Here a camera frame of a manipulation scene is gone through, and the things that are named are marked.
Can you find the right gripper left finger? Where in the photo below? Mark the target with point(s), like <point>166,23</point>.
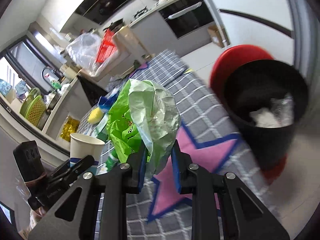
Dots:
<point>126,178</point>

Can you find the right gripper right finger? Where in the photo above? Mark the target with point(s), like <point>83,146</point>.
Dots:
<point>191,178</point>

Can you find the green daisy tube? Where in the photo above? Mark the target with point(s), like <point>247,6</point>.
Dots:
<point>111,161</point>

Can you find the white paper cup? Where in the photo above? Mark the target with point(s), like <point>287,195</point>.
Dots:
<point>83,145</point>

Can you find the green wrapper bag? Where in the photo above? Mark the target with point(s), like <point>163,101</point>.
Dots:
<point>145,113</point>

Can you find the yellow sponge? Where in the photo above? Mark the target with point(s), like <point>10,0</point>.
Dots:
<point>95,116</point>

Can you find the black trash bin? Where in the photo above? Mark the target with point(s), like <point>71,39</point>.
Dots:
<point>266,99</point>

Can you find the black kitchen faucet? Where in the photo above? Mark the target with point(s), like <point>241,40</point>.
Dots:
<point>49,73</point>

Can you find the grey checked tablecloth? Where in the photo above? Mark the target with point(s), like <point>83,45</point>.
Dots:
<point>207,135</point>

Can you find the gold foil bag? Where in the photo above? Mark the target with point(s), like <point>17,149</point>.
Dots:
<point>70,126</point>

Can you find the green colander basket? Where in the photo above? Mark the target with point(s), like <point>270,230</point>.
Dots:
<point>33,107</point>

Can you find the blue crumpled wrapper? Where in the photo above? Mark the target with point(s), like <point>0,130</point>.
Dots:
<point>106,102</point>

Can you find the black plastic bag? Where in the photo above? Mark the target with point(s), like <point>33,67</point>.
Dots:
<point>92,90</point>

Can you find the red round stool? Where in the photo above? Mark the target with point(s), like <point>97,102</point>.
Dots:
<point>224,66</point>

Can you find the beige plastic chair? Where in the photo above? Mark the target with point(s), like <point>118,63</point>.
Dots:
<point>128,44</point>

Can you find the red plastic basket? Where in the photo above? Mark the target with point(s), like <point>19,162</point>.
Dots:
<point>107,47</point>

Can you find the large clear plastic bag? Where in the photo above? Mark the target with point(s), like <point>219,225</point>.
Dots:
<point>83,50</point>

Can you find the cardboard box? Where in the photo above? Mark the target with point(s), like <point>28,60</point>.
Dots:
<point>218,36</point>

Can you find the black built-in oven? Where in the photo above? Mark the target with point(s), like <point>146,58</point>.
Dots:
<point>185,16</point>

